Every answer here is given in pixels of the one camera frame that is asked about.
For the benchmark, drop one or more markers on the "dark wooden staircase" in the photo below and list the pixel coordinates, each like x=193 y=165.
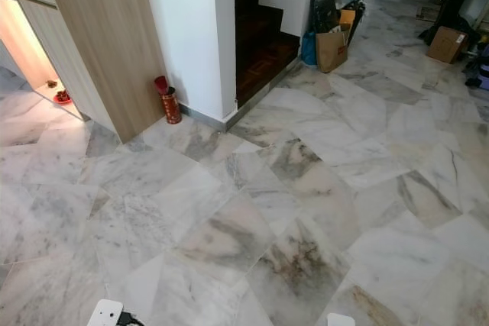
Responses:
x=260 y=47

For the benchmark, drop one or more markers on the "orange bag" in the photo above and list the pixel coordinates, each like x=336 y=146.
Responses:
x=347 y=18

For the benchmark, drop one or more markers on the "black furniture stand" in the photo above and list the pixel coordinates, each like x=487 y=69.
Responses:
x=454 y=1

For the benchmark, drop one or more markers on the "blue bag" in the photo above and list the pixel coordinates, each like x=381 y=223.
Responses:
x=308 y=50

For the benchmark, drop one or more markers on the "light wood cabinet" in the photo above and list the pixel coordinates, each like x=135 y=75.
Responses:
x=99 y=36

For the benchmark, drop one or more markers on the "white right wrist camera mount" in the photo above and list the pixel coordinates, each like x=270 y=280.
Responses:
x=341 y=320

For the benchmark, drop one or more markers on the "brown cardboard box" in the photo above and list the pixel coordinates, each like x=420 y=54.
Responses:
x=447 y=44

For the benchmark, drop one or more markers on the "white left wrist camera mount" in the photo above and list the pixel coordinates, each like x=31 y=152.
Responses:
x=105 y=314

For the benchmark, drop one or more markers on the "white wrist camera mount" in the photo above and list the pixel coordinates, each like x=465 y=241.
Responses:
x=105 y=314
x=341 y=320

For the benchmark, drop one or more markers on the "small red dish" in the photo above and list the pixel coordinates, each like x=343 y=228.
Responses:
x=62 y=99

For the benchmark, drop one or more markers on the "brown paper bag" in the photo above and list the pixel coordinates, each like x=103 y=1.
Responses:
x=331 y=51

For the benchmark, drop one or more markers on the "black bag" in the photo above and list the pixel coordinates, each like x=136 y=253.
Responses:
x=324 y=14

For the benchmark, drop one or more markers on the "red cylindrical tin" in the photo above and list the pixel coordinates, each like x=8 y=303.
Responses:
x=171 y=104

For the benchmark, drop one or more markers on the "small brass cup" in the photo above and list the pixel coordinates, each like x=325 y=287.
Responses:
x=51 y=84

